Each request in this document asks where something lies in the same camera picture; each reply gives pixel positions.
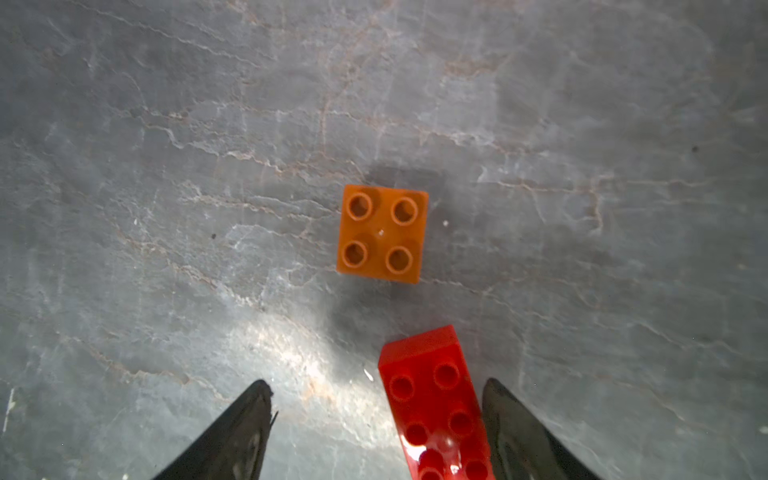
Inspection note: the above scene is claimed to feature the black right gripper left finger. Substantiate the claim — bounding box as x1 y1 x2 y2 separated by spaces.
155 379 276 480

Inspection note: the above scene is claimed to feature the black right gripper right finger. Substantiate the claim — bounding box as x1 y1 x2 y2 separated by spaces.
482 378 599 480

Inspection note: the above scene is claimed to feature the orange small lego brick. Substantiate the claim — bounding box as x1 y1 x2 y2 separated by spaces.
336 185 429 284

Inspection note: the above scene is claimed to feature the red lego brick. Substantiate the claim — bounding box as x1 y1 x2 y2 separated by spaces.
378 325 494 480

